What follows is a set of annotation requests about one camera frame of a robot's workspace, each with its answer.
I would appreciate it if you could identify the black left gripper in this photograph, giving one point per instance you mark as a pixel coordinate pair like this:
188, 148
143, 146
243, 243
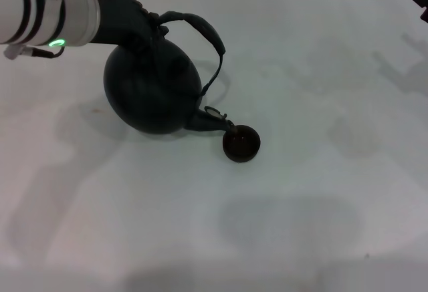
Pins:
117, 18

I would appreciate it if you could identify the small dark teacup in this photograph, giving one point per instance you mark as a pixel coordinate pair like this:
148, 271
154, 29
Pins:
241, 143

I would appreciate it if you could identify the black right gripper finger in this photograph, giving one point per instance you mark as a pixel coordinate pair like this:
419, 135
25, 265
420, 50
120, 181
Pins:
422, 1

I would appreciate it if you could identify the black round teapot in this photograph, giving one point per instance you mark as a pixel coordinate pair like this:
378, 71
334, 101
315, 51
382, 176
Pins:
154, 85

